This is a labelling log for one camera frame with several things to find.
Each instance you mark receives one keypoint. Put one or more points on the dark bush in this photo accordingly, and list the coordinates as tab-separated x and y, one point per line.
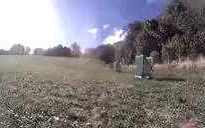
106	53

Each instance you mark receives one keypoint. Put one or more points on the grass field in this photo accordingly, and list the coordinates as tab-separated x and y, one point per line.
73	96

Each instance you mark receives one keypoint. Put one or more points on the distant row of trees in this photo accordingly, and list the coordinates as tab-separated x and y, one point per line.
56	51

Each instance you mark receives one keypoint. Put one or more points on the tall grey slab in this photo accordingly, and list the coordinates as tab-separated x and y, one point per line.
139	66

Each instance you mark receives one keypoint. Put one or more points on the stand of large trees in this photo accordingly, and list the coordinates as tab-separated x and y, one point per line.
183	30

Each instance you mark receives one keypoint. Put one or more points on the small grey slab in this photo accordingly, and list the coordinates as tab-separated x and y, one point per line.
118	66

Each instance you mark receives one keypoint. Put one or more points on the strip of dry tall grass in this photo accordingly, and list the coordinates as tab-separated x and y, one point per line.
186	65

